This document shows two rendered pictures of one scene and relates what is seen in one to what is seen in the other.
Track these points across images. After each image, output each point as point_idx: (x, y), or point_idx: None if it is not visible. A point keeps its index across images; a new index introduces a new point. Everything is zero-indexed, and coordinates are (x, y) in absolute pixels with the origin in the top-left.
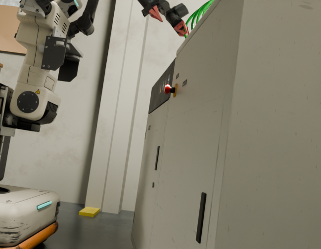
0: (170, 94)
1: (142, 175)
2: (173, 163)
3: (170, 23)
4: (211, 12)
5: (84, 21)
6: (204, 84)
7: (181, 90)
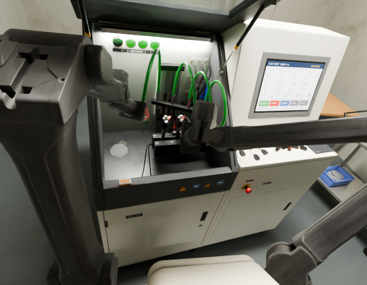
0: (232, 188)
1: (128, 240)
2: (251, 207)
3: (128, 113)
4: (307, 162)
5: (115, 276)
6: (293, 182)
7: (260, 185)
